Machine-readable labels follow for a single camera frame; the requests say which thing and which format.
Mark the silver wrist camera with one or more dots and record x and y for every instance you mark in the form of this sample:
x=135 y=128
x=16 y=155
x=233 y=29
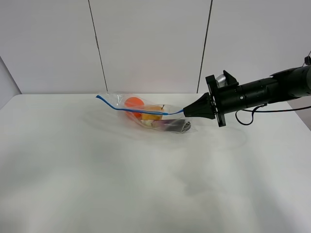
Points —
x=221 y=81

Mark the purple eggplant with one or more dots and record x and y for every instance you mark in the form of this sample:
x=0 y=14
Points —
x=168 y=125

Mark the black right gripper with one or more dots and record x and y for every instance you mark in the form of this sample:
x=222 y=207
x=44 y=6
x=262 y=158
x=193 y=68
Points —
x=223 y=100

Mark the clear blue-zip plastic bag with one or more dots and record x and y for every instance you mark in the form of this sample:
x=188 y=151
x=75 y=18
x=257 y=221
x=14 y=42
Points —
x=116 y=102

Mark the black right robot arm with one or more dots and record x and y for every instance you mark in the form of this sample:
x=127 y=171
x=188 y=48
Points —
x=283 y=86

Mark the yellow pear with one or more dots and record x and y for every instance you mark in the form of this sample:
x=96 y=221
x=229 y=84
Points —
x=152 y=108

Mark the orange tomato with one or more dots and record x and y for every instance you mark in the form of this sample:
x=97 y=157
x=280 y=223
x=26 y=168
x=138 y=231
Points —
x=133 y=102

